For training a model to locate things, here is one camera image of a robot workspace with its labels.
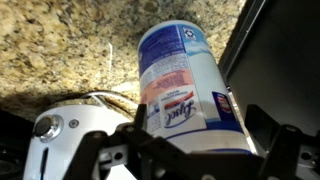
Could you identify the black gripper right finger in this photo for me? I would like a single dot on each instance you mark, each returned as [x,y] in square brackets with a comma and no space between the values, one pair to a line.
[261,123]

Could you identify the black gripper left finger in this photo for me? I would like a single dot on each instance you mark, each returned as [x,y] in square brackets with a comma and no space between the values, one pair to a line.
[140,118]

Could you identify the Lysol wipes canister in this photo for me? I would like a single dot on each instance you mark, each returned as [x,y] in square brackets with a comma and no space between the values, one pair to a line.
[176,83]

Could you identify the black kitchen range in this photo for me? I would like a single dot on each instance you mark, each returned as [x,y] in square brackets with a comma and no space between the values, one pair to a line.
[283,66]

